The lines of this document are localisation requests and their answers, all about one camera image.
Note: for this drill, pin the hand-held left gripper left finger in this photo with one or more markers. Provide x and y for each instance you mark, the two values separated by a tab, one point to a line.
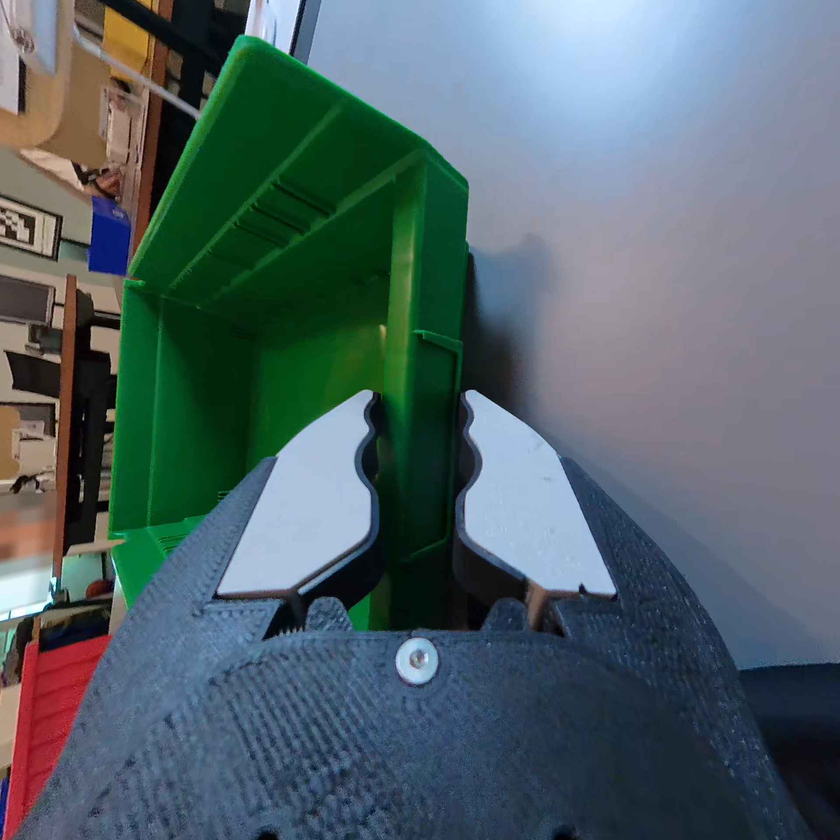
308	505

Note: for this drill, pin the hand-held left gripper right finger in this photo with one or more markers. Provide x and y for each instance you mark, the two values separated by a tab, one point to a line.
531	512

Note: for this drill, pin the green plastic bin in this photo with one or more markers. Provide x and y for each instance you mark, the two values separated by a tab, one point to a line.
275	315

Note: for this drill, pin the blue box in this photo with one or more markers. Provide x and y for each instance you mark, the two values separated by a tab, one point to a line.
108	236

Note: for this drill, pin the brown cardboard box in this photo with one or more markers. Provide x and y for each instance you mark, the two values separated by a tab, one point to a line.
46	98

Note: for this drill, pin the red plastic bin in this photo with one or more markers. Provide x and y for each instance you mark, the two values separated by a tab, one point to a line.
52	709

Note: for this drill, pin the framed black white marker print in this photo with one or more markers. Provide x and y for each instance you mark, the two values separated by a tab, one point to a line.
26	226

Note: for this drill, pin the yellow container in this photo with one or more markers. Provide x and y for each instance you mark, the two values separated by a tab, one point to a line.
128	36

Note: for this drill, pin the wooden post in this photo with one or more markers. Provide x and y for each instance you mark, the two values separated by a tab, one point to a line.
64	426

